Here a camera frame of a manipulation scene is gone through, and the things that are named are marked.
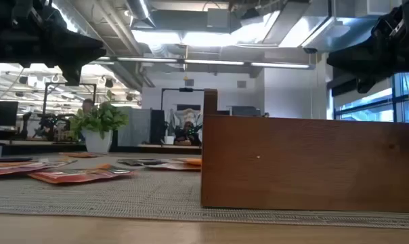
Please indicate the black computer monitor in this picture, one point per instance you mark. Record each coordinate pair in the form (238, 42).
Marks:
(4, 113)

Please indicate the person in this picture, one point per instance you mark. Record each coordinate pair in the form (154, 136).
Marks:
(188, 130)
(87, 106)

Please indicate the grey woven placemat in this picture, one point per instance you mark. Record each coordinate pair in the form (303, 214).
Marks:
(123, 200)

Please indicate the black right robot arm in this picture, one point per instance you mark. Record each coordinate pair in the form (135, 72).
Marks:
(407, 34)

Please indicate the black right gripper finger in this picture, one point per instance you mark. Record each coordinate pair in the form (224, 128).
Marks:
(341, 61)

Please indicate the black background robot arm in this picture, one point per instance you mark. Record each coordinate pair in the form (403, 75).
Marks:
(50, 128)

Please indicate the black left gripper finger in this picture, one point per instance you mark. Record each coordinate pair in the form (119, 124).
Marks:
(94, 52)

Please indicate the round silver ventilation duct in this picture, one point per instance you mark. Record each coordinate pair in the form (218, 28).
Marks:
(140, 11)

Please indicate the white cup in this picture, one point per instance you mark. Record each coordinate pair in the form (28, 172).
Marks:
(169, 140)

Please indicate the grey ceiling box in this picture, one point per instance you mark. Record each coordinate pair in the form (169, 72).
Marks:
(218, 18)

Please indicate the green plant in white pot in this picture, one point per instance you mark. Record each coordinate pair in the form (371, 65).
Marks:
(99, 122)

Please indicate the dark blackcurrant tea packet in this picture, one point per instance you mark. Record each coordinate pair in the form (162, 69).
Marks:
(8, 159)
(136, 162)

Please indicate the black aluminium table frame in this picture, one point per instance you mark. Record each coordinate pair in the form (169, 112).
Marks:
(38, 149)

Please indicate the brown wooden tea box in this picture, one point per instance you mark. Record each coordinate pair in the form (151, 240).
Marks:
(309, 162)

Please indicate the orange peach tea packet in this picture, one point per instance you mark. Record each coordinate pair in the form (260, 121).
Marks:
(79, 176)
(81, 155)
(21, 171)

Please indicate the grey partition panel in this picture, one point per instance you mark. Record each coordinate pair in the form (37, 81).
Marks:
(133, 125)

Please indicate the black cabinet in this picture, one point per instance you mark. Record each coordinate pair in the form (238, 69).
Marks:
(157, 125)

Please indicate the long ceiling light strip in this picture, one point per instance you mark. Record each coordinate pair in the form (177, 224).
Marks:
(211, 62)

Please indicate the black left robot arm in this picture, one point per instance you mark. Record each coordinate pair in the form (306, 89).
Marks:
(8, 30)

